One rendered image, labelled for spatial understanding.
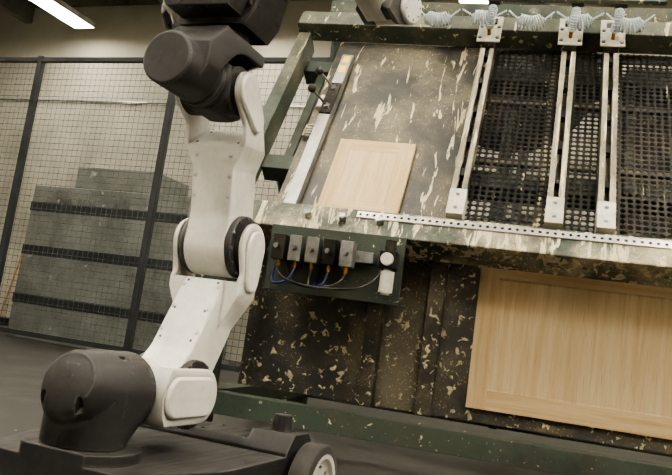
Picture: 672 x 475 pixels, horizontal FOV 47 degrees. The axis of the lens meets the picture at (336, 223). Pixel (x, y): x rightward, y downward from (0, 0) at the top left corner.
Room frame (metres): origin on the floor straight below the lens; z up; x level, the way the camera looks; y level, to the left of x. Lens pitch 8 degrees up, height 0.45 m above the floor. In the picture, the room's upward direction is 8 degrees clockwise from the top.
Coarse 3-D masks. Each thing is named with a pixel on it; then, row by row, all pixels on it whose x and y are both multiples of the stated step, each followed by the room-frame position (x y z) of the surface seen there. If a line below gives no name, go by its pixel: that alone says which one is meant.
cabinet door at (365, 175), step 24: (360, 144) 3.05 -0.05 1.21; (384, 144) 3.03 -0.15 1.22; (408, 144) 3.01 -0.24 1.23; (336, 168) 2.99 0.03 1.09; (360, 168) 2.97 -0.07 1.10; (384, 168) 2.95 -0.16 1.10; (408, 168) 2.93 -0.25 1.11; (336, 192) 2.91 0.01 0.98; (360, 192) 2.90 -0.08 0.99; (384, 192) 2.88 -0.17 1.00
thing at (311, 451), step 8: (304, 448) 1.74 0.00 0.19; (312, 448) 1.74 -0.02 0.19; (320, 448) 1.75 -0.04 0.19; (328, 448) 1.78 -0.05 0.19; (296, 456) 1.72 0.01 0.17; (304, 456) 1.72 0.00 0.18; (312, 456) 1.72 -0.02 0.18; (320, 456) 1.74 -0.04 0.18; (328, 456) 1.78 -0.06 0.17; (296, 464) 1.71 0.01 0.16; (304, 464) 1.70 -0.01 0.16; (312, 464) 1.70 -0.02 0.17; (320, 464) 1.78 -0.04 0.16; (328, 464) 1.82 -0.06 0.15; (336, 464) 1.84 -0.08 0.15; (288, 472) 1.71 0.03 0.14; (296, 472) 1.70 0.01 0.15; (304, 472) 1.69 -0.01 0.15; (312, 472) 1.71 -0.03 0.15; (320, 472) 1.79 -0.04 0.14; (328, 472) 1.83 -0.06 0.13; (336, 472) 1.85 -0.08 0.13
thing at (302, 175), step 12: (336, 72) 3.31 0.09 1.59; (348, 72) 3.33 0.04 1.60; (324, 120) 3.13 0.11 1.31; (312, 132) 3.10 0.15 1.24; (324, 132) 3.11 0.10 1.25; (312, 144) 3.06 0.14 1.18; (312, 156) 3.02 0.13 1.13; (300, 168) 2.99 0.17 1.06; (312, 168) 3.02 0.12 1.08; (300, 180) 2.95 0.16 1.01; (288, 192) 2.92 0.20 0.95; (300, 192) 2.92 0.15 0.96
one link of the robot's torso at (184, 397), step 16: (160, 368) 1.52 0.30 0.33; (176, 368) 1.53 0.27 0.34; (160, 384) 1.50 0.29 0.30; (176, 384) 1.51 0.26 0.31; (192, 384) 1.57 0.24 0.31; (208, 384) 1.62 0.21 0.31; (160, 400) 1.50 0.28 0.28; (176, 400) 1.52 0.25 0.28; (192, 400) 1.57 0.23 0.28; (208, 400) 1.63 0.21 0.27; (160, 416) 1.50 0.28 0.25; (176, 416) 1.53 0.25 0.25; (192, 416) 1.58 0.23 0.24
